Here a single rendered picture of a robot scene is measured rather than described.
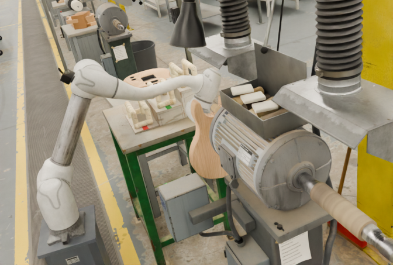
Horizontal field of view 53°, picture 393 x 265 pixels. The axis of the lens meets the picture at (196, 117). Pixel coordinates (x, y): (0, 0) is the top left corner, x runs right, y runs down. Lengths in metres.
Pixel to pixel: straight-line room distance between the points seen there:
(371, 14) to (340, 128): 1.27
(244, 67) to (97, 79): 0.72
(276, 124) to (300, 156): 0.11
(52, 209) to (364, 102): 1.48
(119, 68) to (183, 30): 2.54
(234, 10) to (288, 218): 0.70
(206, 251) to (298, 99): 1.92
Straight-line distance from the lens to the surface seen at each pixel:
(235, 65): 1.38
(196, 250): 2.81
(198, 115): 1.67
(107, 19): 3.77
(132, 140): 2.24
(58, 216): 2.02
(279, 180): 1.17
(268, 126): 1.13
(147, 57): 4.72
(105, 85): 1.84
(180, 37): 1.41
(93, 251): 2.11
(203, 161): 1.79
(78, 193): 3.68
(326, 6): 0.93
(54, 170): 2.13
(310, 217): 1.27
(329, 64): 0.97
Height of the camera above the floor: 1.96
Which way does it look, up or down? 26 degrees down
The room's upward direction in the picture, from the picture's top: 10 degrees counter-clockwise
